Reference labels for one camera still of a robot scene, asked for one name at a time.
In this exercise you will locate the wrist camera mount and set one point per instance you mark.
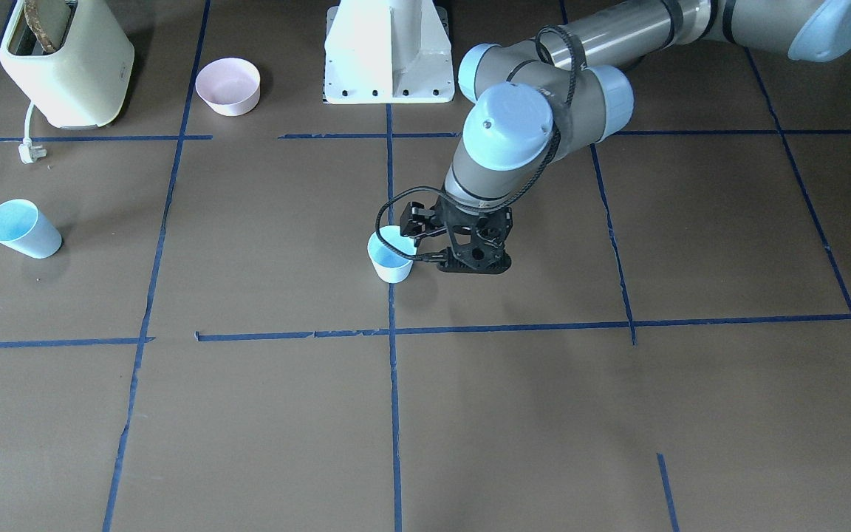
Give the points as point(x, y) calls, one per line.
point(478, 259)

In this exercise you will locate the bread slice in toaster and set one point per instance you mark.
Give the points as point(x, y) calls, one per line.
point(49, 21)

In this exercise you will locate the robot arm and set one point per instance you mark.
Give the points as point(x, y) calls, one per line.
point(537, 101)

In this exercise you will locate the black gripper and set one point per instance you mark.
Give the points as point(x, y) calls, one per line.
point(441, 219)

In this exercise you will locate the white power plug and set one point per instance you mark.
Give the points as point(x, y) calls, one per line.
point(30, 153)

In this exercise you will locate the cream toaster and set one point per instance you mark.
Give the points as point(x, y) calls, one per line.
point(84, 84)

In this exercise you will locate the light blue cup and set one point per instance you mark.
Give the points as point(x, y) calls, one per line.
point(389, 266)
point(25, 229)

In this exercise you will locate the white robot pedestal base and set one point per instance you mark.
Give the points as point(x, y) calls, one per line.
point(380, 52)

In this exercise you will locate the pink bowl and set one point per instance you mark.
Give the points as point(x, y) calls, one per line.
point(230, 86)

